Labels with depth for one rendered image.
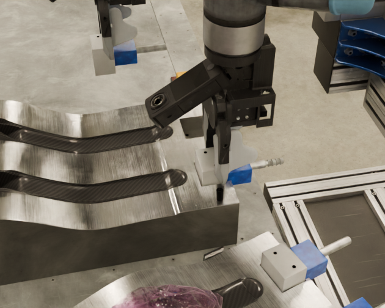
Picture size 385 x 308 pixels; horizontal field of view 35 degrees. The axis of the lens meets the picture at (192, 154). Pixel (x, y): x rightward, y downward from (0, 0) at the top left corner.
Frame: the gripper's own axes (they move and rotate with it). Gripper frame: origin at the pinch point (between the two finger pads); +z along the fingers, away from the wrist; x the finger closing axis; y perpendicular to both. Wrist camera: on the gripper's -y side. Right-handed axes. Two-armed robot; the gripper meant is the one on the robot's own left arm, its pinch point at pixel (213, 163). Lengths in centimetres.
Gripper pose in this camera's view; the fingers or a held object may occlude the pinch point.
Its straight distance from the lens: 88.0
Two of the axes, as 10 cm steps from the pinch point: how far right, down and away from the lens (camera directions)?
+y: 9.8, -1.5, 1.6
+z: 0.0, 7.5, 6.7
